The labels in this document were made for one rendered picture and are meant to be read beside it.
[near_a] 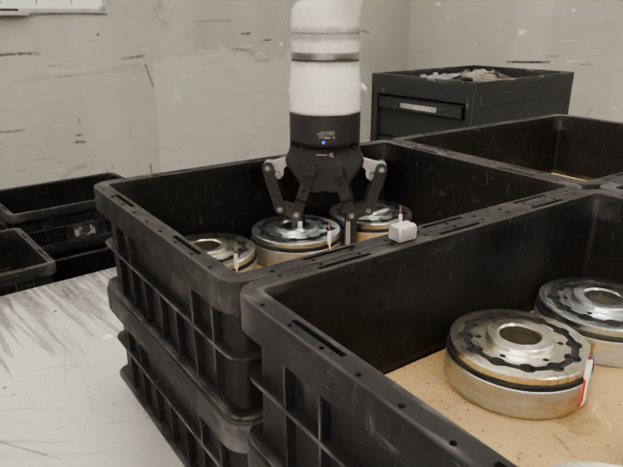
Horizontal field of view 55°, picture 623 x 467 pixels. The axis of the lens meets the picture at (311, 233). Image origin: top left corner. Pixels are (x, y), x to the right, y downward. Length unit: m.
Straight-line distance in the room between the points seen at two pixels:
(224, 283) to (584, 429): 0.26
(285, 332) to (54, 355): 0.51
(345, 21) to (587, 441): 0.41
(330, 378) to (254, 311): 0.07
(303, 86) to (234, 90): 3.26
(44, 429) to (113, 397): 0.07
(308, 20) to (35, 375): 0.50
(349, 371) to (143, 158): 3.37
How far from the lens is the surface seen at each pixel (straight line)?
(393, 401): 0.27
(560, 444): 0.43
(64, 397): 0.72
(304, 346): 0.31
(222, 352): 0.42
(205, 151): 3.80
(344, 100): 0.61
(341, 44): 0.60
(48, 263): 1.38
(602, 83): 4.02
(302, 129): 0.61
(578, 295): 0.55
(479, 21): 4.46
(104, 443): 0.64
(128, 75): 3.54
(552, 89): 2.33
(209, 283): 0.40
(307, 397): 0.35
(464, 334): 0.47
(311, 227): 0.66
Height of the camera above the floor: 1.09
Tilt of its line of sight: 20 degrees down
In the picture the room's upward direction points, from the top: straight up
